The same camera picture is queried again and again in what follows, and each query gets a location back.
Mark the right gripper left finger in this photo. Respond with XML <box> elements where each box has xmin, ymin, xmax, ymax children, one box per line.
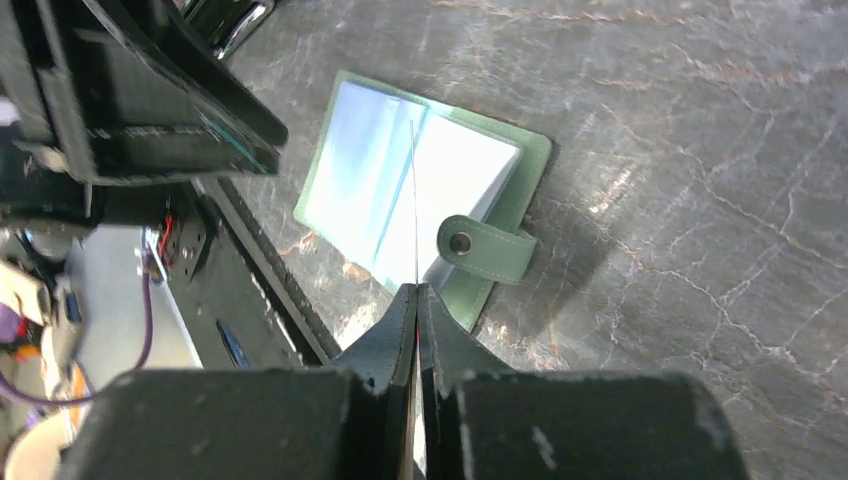
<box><xmin>57</xmin><ymin>284</ymin><xmax>418</xmax><ymax>479</ymax></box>

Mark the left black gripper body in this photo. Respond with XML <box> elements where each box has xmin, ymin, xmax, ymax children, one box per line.
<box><xmin>1</xmin><ymin>1</ymin><xmax>92</xmax><ymax>226</ymax></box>

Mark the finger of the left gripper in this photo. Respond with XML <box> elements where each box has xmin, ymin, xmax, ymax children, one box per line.
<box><xmin>39</xmin><ymin>1</ymin><xmax>282</xmax><ymax>185</ymax></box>
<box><xmin>105</xmin><ymin>1</ymin><xmax>288</xmax><ymax>148</ymax></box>

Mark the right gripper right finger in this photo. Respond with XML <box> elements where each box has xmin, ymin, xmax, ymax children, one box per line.
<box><xmin>417</xmin><ymin>284</ymin><xmax>748</xmax><ymax>479</ymax></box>

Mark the green card holder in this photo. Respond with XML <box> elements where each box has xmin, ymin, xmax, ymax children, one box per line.
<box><xmin>294</xmin><ymin>71</ymin><xmax>553</xmax><ymax>330</ymax></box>

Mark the black poker chip case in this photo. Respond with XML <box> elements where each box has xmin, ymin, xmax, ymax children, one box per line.
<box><xmin>178</xmin><ymin>0</ymin><xmax>277</xmax><ymax>60</ymax></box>

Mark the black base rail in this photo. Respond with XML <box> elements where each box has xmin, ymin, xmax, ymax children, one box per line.
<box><xmin>157</xmin><ymin>180</ymin><xmax>341</xmax><ymax>369</ymax></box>

